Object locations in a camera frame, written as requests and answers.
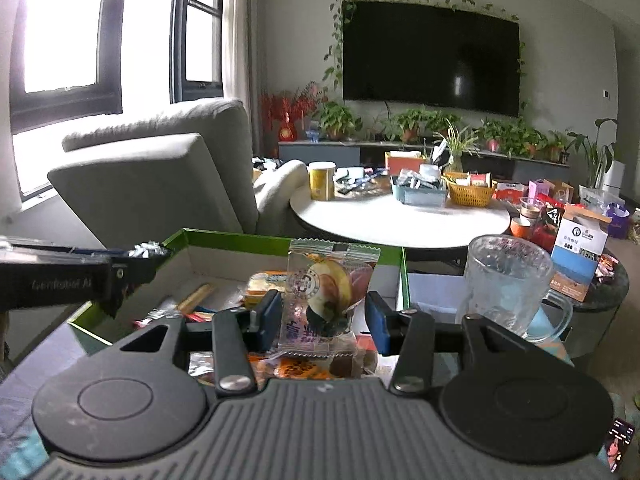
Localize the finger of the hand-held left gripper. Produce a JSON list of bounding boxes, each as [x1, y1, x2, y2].
[[102, 255, 157, 319]]

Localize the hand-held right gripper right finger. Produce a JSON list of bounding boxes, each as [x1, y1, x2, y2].
[[365, 292, 561, 393]]

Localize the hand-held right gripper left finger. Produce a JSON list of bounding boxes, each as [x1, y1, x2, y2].
[[85, 290, 283, 393]]

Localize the silver foil snack packet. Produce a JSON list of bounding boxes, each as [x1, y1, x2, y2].
[[127, 241, 172, 262]]

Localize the orange snack packet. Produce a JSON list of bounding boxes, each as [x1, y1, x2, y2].
[[247, 352, 333, 383]]

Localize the clear plum snack packet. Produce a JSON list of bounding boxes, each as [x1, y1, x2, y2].
[[277, 238, 381, 361]]

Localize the tan kraft snack packet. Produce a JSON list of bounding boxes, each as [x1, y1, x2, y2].
[[175, 283, 217, 314]]

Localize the green cardboard box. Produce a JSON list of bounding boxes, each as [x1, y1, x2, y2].
[[67, 228, 411, 361]]

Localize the grey fabric sofa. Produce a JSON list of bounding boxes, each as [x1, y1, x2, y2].
[[47, 98, 311, 251]]

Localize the round white table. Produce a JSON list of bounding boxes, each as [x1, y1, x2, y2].
[[290, 187, 512, 251]]

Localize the blue plastic basket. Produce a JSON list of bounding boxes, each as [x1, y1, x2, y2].
[[390, 172, 448, 208]]

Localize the clear glass mug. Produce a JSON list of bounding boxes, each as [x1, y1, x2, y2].
[[454, 233, 574, 345]]

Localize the yellow can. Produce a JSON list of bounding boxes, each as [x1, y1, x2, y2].
[[308, 161, 337, 202]]

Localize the scattered dark small packets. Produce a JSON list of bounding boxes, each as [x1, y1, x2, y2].
[[334, 166, 392, 197]]

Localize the yellow woven basket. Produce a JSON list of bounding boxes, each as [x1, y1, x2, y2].
[[444, 171, 496, 207]]

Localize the orange box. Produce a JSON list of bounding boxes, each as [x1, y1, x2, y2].
[[385, 151, 424, 177]]

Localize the grey television console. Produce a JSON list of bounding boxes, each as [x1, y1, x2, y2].
[[278, 140, 572, 171]]

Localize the clear plastic cup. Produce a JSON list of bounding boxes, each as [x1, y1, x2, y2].
[[519, 196, 546, 223]]

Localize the spider plant in vase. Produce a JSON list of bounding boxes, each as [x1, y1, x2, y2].
[[432, 120, 481, 176]]

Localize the white blue carton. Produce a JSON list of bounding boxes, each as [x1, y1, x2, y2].
[[550, 215, 612, 303]]

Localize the row of potted plants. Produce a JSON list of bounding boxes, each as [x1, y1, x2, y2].
[[317, 101, 571, 163]]

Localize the red flower decoration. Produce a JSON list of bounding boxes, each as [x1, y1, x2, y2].
[[260, 82, 327, 143]]

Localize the round dark side table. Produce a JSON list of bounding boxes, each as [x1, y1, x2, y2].
[[562, 255, 631, 358]]

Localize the small red white packets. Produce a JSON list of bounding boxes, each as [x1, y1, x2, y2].
[[595, 252, 621, 281]]

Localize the light curtain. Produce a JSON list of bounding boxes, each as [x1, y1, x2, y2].
[[221, 0, 268, 156]]

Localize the large black-framed window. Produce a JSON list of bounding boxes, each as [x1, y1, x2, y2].
[[9, 0, 123, 133]]

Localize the narrow black-framed window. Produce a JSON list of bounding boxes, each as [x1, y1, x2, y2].
[[170, 0, 226, 105]]

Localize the purple gift bag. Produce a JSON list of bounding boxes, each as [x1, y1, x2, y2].
[[605, 202, 632, 240]]

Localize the printed photo card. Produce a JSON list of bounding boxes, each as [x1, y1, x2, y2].
[[602, 417, 636, 473]]

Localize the tall leafy plant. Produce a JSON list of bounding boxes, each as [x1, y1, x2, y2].
[[567, 119, 618, 191]]

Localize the white air purifier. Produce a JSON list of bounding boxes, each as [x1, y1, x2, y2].
[[602, 160, 626, 195]]

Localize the wall-mounted black television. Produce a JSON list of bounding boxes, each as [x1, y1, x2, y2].
[[342, 0, 522, 119]]

